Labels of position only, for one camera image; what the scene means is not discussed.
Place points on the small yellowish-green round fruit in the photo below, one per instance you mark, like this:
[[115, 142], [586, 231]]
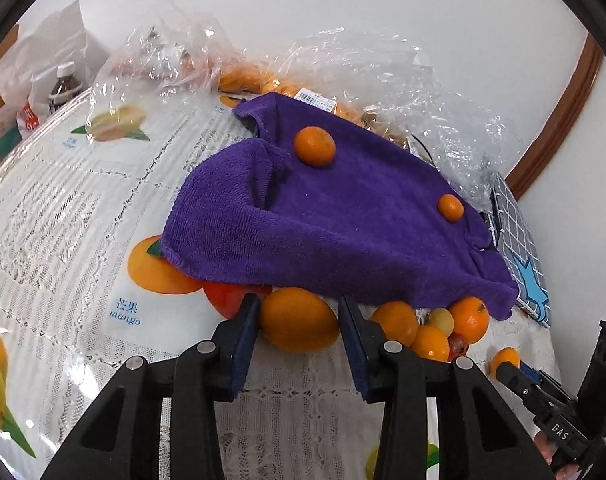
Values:
[[440, 321]]

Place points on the white barcode label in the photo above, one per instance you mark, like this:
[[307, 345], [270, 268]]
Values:
[[306, 95]]

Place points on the grey grid pouch blue star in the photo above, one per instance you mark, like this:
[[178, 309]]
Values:
[[515, 220]]

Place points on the medium orange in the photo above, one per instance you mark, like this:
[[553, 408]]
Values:
[[395, 322], [469, 319]]

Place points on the red and white packet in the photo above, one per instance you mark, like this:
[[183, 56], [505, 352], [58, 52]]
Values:
[[32, 115]]

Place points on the small red fruit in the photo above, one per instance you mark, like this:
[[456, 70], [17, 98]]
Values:
[[458, 346]]

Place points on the purple terry towel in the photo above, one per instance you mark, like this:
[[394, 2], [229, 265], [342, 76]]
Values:
[[333, 220]]

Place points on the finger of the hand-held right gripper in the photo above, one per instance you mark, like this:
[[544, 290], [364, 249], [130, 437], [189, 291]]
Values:
[[533, 375], [514, 381]]

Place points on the large clear plastic bag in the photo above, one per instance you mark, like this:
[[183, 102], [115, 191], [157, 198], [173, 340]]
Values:
[[423, 85]]

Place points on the dark drink bottle white cap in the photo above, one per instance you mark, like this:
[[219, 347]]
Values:
[[63, 87]]

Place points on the green and white box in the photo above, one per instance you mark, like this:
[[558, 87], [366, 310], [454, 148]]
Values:
[[5, 130]]

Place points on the bagged brown snacks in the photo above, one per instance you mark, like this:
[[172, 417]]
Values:
[[383, 125]]

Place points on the brown wooden door frame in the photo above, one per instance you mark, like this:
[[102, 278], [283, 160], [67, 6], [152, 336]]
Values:
[[563, 120]]

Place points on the red-orange persimmon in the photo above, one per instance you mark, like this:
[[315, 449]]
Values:
[[228, 300]]

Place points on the white plastic bag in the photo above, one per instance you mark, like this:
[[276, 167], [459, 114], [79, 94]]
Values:
[[53, 35]]

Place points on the crumpled clear plastic bag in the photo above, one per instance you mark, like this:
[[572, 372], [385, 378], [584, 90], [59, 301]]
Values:
[[148, 50]]

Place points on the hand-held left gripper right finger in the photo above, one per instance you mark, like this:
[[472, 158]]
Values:
[[352, 345]]

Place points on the large smooth orange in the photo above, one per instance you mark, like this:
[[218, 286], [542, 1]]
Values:
[[299, 319]]

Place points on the mandarin with green stem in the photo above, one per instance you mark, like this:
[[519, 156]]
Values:
[[315, 146]]

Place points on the small orange kumquat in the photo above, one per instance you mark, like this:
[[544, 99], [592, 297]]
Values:
[[505, 357], [430, 342], [450, 207]]

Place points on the person's right hand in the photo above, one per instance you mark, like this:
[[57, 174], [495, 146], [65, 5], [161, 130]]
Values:
[[545, 452]]

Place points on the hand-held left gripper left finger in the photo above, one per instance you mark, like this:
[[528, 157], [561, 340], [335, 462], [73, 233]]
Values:
[[248, 340]]

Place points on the pile of bagged mandarins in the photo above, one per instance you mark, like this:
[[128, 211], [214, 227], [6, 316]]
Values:
[[253, 77]]

